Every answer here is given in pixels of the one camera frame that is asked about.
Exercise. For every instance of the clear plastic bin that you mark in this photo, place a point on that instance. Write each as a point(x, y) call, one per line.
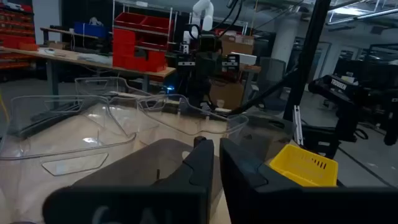
point(62, 124)
point(186, 123)
point(102, 85)

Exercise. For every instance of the wooden workbench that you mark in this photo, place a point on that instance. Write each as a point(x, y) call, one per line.
point(77, 59)

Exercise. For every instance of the smoke grey plastic bin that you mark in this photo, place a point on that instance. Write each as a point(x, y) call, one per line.
point(264, 140)

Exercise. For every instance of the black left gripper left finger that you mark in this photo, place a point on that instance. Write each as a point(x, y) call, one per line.
point(174, 202)

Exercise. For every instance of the white aluminium rail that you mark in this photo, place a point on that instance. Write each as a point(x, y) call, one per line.
point(298, 124)

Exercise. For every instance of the black frame brace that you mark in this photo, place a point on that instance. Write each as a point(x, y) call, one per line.
point(267, 91)

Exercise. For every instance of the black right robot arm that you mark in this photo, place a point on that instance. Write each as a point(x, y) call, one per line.
point(202, 90)

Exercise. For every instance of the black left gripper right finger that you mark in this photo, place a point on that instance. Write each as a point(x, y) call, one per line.
point(280, 205)

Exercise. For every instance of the metal shelf rack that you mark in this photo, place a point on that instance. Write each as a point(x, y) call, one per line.
point(171, 21)

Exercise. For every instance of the black neighbouring robot arm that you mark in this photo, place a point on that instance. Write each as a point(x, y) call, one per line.
point(351, 99)

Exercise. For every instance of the red storage bin stack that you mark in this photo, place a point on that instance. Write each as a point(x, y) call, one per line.
point(136, 49)

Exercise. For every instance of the cardboard box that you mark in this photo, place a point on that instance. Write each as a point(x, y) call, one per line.
point(227, 95)
point(236, 45)

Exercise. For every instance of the blue storage bin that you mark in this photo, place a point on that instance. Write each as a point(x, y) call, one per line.
point(90, 29)

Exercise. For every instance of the red bin wall shelf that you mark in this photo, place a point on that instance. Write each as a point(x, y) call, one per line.
point(17, 37)

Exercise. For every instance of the white flat box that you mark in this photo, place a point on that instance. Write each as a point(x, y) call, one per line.
point(245, 58)

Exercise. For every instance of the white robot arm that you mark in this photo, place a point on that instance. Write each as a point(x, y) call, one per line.
point(202, 15)

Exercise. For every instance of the black frame post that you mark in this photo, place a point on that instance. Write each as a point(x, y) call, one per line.
point(306, 56)

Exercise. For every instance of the white pillar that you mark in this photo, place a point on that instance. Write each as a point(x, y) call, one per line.
point(284, 40)

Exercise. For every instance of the yellow plastic basket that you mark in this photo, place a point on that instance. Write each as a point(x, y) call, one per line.
point(298, 165)

